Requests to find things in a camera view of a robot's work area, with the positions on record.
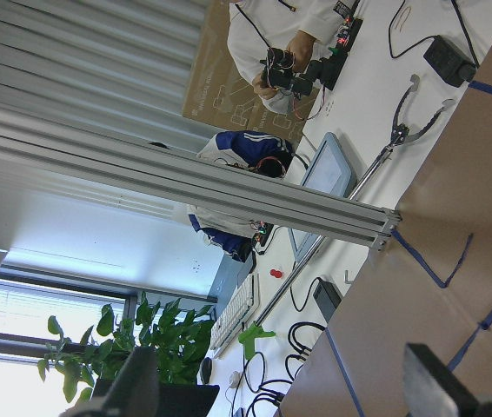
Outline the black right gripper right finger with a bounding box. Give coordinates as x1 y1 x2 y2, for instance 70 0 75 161
402 343 479 416

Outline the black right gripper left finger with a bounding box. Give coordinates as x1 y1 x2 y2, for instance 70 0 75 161
93 347 159 416

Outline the green potted plant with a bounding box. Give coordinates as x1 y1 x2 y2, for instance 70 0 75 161
37 290 216 405

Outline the white keyboard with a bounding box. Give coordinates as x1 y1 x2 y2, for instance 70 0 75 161
209 274 260 357

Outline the blue teach pendant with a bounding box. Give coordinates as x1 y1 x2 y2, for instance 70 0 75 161
289 132 356 262

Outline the reacher grabber tool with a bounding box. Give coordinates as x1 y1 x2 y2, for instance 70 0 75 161
238 75 455 361

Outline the person in blue jacket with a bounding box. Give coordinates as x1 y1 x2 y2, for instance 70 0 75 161
186 130 295 262

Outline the cardboard box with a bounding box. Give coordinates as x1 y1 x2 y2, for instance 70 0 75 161
183 1 318 144

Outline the black power adapter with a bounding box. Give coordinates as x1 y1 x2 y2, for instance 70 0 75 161
423 36 477 87

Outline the person in white shirt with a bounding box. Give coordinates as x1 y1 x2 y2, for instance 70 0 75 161
227 0 356 114

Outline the aluminium frame post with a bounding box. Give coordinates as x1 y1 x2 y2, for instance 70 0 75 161
0 97 403 253

